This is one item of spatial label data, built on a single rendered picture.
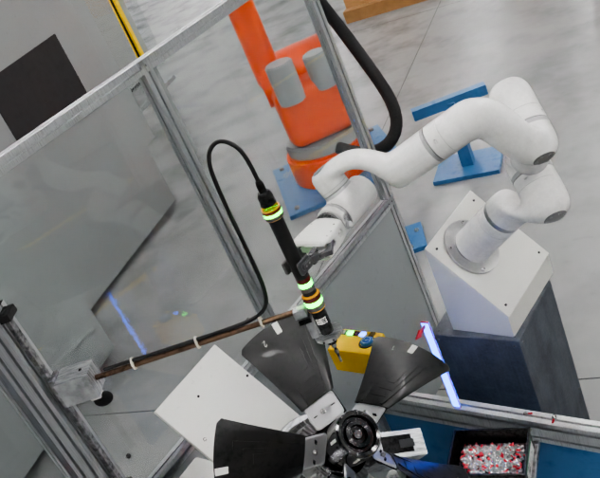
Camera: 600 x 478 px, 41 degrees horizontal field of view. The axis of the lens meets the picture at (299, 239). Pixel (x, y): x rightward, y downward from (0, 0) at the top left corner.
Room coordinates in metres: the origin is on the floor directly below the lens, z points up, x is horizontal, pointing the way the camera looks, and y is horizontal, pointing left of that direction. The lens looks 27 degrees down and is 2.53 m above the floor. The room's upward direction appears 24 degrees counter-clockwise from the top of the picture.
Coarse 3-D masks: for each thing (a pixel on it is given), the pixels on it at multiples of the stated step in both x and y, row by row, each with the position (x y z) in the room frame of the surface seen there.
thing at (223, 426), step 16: (224, 432) 1.47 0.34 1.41; (240, 432) 1.47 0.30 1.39; (256, 432) 1.48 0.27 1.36; (272, 432) 1.48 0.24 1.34; (288, 432) 1.49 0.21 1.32; (224, 448) 1.45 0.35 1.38; (240, 448) 1.46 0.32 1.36; (256, 448) 1.46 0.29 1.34; (272, 448) 1.47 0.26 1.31; (288, 448) 1.48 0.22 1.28; (304, 448) 1.49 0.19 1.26; (224, 464) 1.44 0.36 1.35; (240, 464) 1.44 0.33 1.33; (256, 464) 1.45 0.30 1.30; (272, 464) 1.46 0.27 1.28; (288, 464) 1.47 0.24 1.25
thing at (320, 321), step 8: (256, 184) 1.59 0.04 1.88; (264, 192) 1.59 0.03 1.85; (264, 200) 1.58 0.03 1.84; (272, 200) 1.58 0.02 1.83; (264, 208) 1.58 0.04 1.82; (320, 312) 1.58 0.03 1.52; (320, 320) 1.58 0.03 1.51; (328, 320) 1.59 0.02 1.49; (320, 328) 1.59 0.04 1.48; (328, 328) 1.58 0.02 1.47; (328, 344) 1.59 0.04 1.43
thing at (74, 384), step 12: (84, 360) 1.75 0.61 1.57; (60, 372) 1.75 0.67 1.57; (72, 372) 1.72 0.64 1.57; (84, 372) 1.70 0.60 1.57; (96, 372) 1.72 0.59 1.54; (60, 384) 1.69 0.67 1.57; (72, 384) 1.68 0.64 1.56; (84, 384) 1.68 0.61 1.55; (96, 384) 1.69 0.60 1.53; (60, 396) 1.69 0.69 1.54; (72, 396) 1.69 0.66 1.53; (84, 396) 1.68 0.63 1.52; (96, 396) 1.68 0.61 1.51
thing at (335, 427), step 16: (352, 416) 1.53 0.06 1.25; (368, 416) 1.53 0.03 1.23; (336, 432) 1.49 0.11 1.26; (352, 432) 1.50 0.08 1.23; (368, 432) 1.50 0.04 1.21; (336, 448) 1.48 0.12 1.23; (352, 448) 1.47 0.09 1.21; (368, 448) 1.47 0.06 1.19; (336, 464) 1.51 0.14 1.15; (352, 464) 1.47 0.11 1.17
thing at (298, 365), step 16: (288, 320) 1.77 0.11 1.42; (256, 336) 1.77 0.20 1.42; (272, 336) 1.75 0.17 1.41; (288, 336) 1.74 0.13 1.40; (304, 336) 1.72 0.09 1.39; (256, 352) 1.74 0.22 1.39; (272, 352) 1.73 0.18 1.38; (288, 352) 1.71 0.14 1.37; (304, 352) 1.69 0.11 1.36; (320, 352) 1.68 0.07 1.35; (272, 368) 1.70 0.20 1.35; (288, 368) 1.69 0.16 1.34; (304, 368) 1.66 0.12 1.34; (320, 368) 1.65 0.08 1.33; (288, 384) 1.66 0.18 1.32; (304, 384) 1.64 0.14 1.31; (320, 384) 1.62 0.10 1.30; (304, 400) 1.62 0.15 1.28
